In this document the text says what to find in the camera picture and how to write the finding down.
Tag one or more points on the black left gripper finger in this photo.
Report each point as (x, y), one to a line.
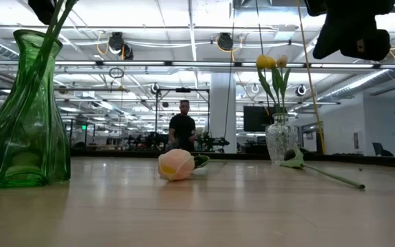
(41, 8)

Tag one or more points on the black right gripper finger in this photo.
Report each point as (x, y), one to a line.
(372, 44)
(331, 37)

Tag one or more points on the dark red artificial tulip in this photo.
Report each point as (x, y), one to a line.
(64, 15)
(57, 13)

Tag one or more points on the peach pink artificial tulip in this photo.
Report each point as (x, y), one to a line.
(282, 61)
(176, 164)

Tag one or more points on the clear crystal glass vase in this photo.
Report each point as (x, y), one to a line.
(279, 140)

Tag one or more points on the green glass vase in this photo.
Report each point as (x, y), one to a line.
(22, 137)

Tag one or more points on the black office chair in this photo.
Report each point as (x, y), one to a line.
(377, 148)

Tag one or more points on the black monitor screen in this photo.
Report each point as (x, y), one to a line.
(254, 118)

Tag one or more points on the black purple artificial tulip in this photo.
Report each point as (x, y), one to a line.
(290, 155)

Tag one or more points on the black background robot arms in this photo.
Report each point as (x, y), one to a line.
(219, 141)

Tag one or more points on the person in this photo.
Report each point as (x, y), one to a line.
(182, 127)

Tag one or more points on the silver ventilation duct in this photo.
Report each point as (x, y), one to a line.
(355, 84)

